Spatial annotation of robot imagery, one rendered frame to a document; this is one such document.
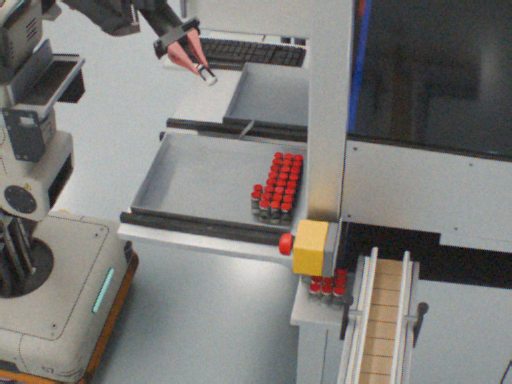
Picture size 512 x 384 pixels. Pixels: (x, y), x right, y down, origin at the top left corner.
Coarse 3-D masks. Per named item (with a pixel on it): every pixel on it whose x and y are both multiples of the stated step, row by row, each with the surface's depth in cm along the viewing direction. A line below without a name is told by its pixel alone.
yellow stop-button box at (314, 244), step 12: (300, 228) 124; (312, 228) 124; (324, 228) 124; (336, 228) 124; (300, 240) 122; (312, 240) 121; (324, 240) 122; (300, 252) 121; (312, 252) 121; (324, 252) 120; (300, 264) 123; (312, 264) 123; (324, 264) 122; (324, 276) 124
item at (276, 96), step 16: (256, 64) 187; (240, 80) 182; (256, 80) 186; (272, 80) 186; (288, 80) 186; (304, 80) 186; (240, 96) 180; (256, 96) 180; (272, 96) 180; (288, 96) 180; (304, 96) 180; (224, 112) 170; (240, 112) 175; (256, 112) 175; (272, 112) 175; (288, 112) 175; (304, 112) 175; (288, 128) 167; (304, 128) 166
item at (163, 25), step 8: (168, 8) 132; (160, 16) 131; (168, 16) 131; (176, 16) 132; (152, 24) 132; (160, 24) 131; (168, 24) 131; (176, 24) 131; (184, 24) 130; (192, 24) 131; (160, 32) 131; (168, 32) 130; (200, 32) 136; (160, 40) 129; (184, 40) 133; (160, 48) 132; (160, 56) 134
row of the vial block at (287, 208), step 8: (296, 160) 154; (296, 168) 152; (296, 176) 150; (288, 184) 148; (296, 184) 149; (288, 192) 146; (296, 192) 149; (288, 200) 144; (288, 208) 142; (280, 216) 145; (288, 216) 144
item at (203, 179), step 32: (160, 160) 162; (192, 160) 161; (224, 160) 161; (256, 160) 161; (160, 192) 154; (192, 192) 153; (224, 192) 153; (224, 224) 143; (256, 224) 141; (288, 224) 145
